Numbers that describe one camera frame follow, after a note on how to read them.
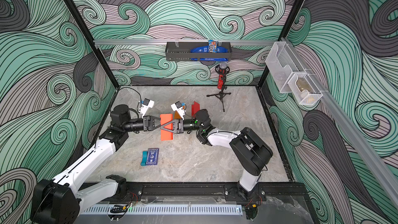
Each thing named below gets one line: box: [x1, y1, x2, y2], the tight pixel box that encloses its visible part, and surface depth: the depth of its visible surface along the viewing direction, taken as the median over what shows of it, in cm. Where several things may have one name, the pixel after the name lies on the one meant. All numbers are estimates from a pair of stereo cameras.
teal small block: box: [140, 150, 148, 167], surface depth 86 cm
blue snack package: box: [190, 39, 229, 53], surface depth 94 cm
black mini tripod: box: [206, 85, 232, 113], surface depth 109 cm
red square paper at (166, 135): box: [160, 113, 174, 142], surface depth 69 cm
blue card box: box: [146, 147, 160, 166], surface depth 85 cm
